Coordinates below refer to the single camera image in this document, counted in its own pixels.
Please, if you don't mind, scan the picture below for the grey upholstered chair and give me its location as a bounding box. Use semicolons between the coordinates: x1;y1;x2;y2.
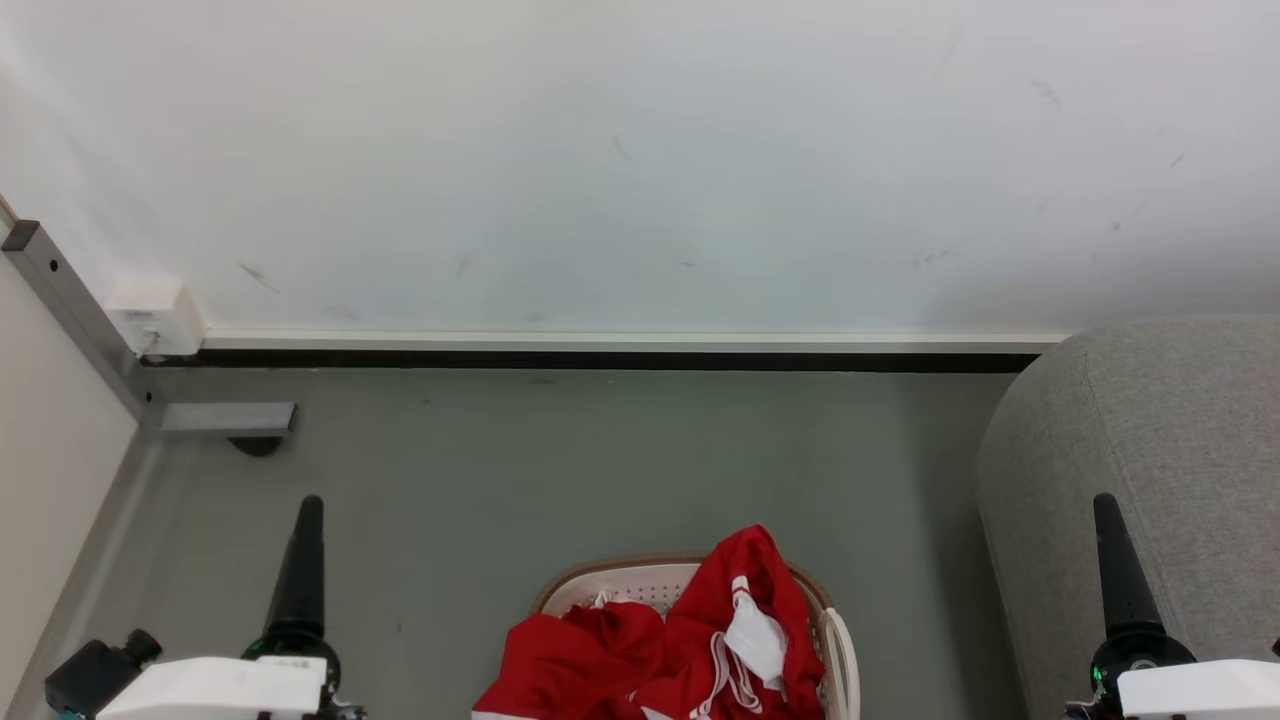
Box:
977;318;1280;720

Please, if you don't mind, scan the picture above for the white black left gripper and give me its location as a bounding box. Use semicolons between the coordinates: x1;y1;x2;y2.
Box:
95;495;363;720

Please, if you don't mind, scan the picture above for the white and black skirting board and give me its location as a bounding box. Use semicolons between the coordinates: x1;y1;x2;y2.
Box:
165;328;1071;375

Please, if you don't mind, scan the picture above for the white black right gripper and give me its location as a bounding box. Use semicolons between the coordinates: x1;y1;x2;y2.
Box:
1064;492;1280;720

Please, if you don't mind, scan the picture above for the cream plastic laundry basket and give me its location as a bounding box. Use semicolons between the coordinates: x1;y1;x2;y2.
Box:
533;553;861;720

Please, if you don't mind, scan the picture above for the red garment with white lining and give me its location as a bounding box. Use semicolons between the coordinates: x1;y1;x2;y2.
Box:
640;525;829;720

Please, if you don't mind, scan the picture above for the grey aluminium frame post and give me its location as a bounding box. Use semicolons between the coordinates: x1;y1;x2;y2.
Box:
0;220;298;441

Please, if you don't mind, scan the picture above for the white wall socket box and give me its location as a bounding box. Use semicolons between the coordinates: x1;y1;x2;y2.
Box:
105;278;206;358

